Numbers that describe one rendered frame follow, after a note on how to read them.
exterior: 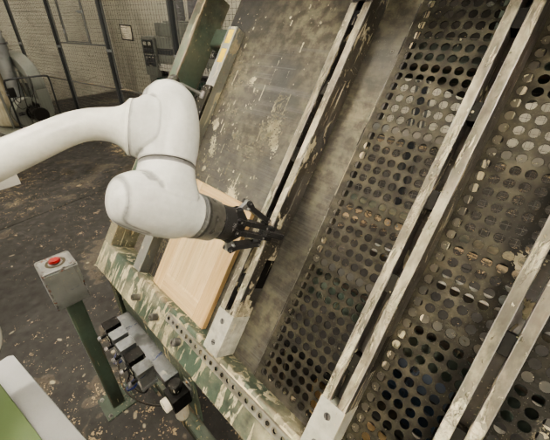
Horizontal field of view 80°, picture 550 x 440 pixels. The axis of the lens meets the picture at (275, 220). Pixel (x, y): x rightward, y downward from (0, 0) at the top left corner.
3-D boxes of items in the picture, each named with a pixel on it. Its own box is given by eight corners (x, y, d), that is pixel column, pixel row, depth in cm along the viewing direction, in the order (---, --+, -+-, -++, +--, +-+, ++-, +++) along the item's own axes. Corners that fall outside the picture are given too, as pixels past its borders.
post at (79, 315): (109, 401, 172) (60, 297, 133) (120, 393, 176) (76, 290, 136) (114, 409, 168) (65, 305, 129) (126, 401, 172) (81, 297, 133)
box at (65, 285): (50, 297, 133) (32, 262, 123) (81, 283, 140) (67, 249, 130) (58, 313, 125) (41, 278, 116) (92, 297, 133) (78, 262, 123)
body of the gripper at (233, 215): (216, 245, 66) (246, 250, 73) (231, 207, 65) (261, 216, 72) (195, 231, 70) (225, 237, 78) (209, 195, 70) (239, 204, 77)
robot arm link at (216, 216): (214, 201, 60) (236, 207, 65) (187, 185, 66) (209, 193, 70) (195, 245, 61) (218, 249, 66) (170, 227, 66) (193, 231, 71)
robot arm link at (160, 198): (209, 239, 59) (212, 169, 62) (127, 225, 47) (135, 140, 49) (171, 244, 65) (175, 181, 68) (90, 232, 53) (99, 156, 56)
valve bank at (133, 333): (100, 354, 130) (82, 312, 118) (135, 333, 139) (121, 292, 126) (164, 456, 100) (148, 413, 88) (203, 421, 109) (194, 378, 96)
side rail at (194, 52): (128, 242, 149) (104, 239, 140) (222, 5, 138) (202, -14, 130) (134, 248, 145) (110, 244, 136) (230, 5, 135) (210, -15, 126)
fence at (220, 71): (142, 266, 129) (133, 265, 126) (236, 33, 120) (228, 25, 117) (148, 272, 126) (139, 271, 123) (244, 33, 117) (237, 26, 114)
